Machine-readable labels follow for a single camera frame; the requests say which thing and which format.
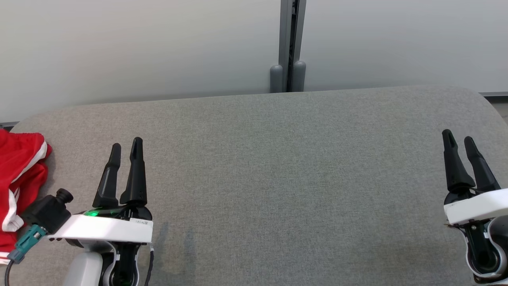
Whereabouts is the grey partition post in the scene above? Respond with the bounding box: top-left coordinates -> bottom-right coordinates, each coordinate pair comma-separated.
270,0 -> 307,93

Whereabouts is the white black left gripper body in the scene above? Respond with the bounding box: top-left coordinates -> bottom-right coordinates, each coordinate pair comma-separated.
48,205 -> 154,243

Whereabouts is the red jersey number 33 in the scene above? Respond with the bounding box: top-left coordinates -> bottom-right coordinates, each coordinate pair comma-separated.
0,161 -> 49,265

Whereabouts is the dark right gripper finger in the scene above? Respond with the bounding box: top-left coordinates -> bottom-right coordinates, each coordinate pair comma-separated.
464,136 -> 501,192
442,129 -> 476,193

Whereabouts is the teal left camera connector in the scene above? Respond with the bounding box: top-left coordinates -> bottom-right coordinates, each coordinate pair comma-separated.
7,224 -> 47,263

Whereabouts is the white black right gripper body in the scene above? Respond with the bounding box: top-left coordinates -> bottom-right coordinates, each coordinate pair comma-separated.
443,187 -> 508,227

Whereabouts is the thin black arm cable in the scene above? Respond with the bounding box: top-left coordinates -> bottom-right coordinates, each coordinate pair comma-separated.
144,245 -> 155,286

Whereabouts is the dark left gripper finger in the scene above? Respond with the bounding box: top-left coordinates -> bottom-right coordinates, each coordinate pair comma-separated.
120,137 -> 148,206
92,143 -> 122,208

